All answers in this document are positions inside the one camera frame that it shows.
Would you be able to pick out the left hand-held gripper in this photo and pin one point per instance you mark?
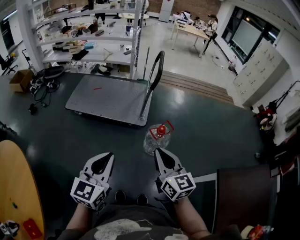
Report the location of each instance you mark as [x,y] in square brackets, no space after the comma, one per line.
[84,191]

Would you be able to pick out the black folding stand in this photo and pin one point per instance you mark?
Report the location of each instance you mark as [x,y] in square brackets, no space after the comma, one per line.
[284,96]

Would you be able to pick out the person's dark printed shirt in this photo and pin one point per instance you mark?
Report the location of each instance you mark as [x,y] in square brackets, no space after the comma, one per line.
[131,225]

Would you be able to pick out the person's left black shoe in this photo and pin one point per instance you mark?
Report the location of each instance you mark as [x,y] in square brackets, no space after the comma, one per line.
[120,197]

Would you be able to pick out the clear water jug red cap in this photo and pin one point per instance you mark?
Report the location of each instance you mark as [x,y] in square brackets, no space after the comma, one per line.
[151,141]

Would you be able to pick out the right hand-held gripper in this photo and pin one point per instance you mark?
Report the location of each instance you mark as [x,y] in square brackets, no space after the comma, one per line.
[180,185]

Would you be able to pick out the white and black shoe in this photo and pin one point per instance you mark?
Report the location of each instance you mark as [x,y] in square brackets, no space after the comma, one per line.
[105,70]

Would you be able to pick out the blue mug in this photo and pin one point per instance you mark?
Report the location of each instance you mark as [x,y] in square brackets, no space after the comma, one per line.
[129,27]

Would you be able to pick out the red flat object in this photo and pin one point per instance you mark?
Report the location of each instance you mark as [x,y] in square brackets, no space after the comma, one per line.
[32,229]

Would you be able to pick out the grey projection screen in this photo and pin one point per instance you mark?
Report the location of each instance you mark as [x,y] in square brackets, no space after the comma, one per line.
[247,36]

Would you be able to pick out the black power adapter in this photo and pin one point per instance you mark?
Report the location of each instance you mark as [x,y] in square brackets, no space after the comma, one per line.
[32,109]

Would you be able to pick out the person's right black shoe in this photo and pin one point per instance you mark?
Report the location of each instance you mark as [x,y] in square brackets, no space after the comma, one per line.
[142,199]

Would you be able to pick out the black office chair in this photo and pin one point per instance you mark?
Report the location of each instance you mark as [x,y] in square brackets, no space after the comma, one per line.
[5,63]

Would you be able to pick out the tall white cabinet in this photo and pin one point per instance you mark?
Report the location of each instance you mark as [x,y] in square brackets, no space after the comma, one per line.
[167,10]

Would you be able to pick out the dark brown box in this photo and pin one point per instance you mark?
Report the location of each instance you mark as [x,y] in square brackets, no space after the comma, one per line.
[93,28]

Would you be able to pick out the dark brown white-framed table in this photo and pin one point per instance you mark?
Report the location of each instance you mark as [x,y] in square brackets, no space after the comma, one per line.
[246,199]

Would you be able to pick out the green-headed mop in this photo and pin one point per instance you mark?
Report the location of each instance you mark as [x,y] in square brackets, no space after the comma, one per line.
[146,63]

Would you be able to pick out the brown oval case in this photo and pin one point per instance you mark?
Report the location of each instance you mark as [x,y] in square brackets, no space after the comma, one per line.
[99,33]

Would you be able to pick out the blue packet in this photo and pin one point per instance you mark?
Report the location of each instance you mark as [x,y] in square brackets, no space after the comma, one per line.
[90,45]

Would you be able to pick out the wooden triangle hanger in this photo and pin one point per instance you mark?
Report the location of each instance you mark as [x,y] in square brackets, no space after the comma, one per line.
[105,55]

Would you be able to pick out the clear glass cup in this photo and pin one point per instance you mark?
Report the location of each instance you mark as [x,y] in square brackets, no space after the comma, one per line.
[122,46]

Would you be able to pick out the white metal shelf unit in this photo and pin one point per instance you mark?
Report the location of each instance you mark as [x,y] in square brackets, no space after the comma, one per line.
[112,35]

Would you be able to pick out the grey metal platform trolley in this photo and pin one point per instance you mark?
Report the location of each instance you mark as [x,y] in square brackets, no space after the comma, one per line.
[105,98]

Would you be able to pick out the colourful snack packets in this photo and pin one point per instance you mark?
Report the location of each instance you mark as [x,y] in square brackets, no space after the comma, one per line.
[257,232]

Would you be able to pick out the round white table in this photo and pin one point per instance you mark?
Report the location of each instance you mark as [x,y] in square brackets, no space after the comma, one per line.
[133,16]

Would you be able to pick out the black sandal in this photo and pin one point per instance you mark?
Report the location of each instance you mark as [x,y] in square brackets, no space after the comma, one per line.
[94,69]

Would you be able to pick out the red and white bag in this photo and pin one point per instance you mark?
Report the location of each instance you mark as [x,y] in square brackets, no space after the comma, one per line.
[267,119]

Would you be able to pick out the person's black shoe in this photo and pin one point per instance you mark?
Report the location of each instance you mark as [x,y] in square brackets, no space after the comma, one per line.
[142,199]
[120,197]

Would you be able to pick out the brown slatted ramp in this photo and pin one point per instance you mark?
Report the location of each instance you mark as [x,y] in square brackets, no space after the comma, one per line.
[197,85]

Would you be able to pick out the beige box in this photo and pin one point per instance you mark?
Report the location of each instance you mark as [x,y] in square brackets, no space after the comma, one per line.
[75,49]

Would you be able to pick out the long light wooden table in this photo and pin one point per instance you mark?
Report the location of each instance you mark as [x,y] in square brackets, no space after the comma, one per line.
[192,30]

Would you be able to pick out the brown cardboard box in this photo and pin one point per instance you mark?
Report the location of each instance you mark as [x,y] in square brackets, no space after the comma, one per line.
[20,80]

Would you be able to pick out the black folded cloth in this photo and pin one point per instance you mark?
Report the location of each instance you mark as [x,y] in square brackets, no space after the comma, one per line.
[79,55]

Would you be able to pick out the person's right forearm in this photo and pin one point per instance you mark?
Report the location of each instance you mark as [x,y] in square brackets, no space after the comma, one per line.
[187,218]

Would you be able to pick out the spare hand-held gripper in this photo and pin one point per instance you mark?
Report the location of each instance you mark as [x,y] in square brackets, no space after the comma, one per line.
[35,86]

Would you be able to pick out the white locker cabinet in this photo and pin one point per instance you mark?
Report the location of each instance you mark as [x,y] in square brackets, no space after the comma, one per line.
[260,70]

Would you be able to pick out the small red stick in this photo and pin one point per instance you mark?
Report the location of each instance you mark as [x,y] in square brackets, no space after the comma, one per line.
[97,88]

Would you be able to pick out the black round bag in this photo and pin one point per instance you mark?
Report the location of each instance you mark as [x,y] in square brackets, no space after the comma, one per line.
[54,72]

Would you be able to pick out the grey lidded container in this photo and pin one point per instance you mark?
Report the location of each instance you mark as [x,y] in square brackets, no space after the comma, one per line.
[86,31]

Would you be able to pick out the black phone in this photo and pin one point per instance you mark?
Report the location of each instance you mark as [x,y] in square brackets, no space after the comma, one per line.
[127,52]

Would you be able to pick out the yellow wooden oval table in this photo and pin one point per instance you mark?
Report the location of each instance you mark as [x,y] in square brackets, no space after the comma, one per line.
[16,178]

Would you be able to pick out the person's left forearm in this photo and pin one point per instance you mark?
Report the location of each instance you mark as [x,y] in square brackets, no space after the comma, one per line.
[79,218]

